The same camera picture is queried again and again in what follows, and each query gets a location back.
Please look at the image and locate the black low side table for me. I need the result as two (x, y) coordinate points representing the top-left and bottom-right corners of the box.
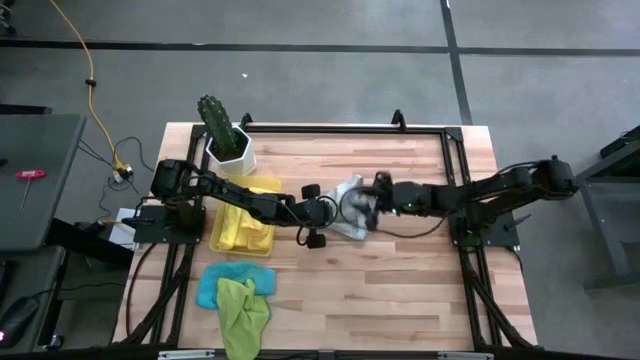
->
(0, 217), (135, 354)

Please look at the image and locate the silver metal bracket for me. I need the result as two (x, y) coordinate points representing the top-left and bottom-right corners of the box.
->
(157, 348), (217, 360)
(438, 351), (495, 360)

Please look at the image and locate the yellow microfiber towel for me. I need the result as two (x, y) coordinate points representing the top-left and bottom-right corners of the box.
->
(215, 203), (244, 251)
(238, 188), (275, 253)

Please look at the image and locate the grey side desk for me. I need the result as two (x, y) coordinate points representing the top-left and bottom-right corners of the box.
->
(0, 113), (87, 254)

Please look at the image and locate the blue microfiber towel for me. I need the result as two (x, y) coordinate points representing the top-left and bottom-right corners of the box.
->
(194, 261), (277, 311)

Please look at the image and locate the green microfiber towel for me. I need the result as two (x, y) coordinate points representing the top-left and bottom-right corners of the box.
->
(215, 277), (271, 360)

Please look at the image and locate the black computer mouse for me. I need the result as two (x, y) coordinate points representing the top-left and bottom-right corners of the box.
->
(0, 294), (40, 349)

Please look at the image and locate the red T-handle tool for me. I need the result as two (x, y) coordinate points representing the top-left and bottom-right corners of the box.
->
(15, 168), (47, 209)

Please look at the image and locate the white square planter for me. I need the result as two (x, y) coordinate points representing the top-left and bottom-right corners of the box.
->
(204, 124), (258, 177)

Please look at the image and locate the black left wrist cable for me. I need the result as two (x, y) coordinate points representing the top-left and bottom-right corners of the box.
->
(294, 193), (342, 247)

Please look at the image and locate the green cactus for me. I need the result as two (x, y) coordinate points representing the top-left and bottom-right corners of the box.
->
(196, 94), (240, 156)

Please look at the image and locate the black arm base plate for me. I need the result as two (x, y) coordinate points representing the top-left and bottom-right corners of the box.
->
(121, 203), (207, 245)
(447, 206), (532, 248)

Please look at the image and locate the power plug adapter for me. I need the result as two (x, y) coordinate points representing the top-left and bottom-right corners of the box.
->
(112, 162), (135, 185)

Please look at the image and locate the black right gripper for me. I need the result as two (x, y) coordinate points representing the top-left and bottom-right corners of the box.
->
(363, 183), (397, 232)

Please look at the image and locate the black metal stand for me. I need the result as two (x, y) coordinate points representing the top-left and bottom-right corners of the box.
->
(579, 124), (640, 292)

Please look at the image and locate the grey microfiber towel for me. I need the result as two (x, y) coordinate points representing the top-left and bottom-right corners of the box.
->
(324, 173), (380, 243)

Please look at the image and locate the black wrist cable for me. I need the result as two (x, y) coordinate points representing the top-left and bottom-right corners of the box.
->
(294, 193), (342, 247)
(338, 185), (448, 240)

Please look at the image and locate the black floor cable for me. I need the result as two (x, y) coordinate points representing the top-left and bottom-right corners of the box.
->
(77, 135), (156, 221)

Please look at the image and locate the white paper sheet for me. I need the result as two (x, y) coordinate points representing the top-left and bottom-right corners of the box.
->
(102, 219), (139, 251)

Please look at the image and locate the yellow floor extension cable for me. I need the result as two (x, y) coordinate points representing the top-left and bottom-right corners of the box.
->
(48, 0), (126, 174)

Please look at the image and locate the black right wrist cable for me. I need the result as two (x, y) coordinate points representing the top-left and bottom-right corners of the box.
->
(338, 185), (448, 240)

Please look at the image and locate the yellow translucent plastic bin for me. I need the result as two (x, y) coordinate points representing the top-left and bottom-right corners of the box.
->
(208, 174), (282, 259)

